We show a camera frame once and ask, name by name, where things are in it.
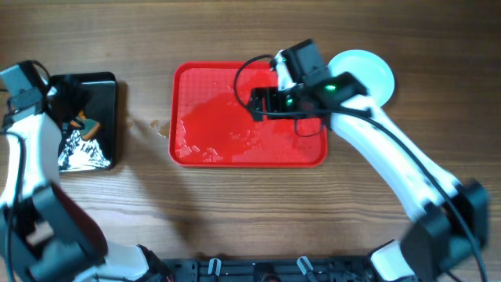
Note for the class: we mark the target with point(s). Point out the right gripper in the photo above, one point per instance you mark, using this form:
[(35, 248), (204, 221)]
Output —
[(274, 96)]

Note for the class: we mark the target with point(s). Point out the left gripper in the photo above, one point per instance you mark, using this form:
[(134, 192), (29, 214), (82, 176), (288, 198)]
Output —
[(77, 93)]

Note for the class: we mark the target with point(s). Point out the orange green sponge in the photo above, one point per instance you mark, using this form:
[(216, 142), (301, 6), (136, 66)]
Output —
[(87, 128)]

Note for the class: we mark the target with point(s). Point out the light blue plate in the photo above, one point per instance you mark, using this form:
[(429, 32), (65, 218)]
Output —
[(369, 69)]

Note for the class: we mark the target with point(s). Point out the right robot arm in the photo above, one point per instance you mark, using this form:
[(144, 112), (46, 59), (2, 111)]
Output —
[(450, 220)]

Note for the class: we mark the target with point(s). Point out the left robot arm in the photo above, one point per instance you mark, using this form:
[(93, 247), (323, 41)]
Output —
[(47, 236)]

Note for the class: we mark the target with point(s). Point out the red plastic tray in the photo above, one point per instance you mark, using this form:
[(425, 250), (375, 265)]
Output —
[(210, 129)]

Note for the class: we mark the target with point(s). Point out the black water basin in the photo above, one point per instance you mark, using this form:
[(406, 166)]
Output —
[(77, 155)]

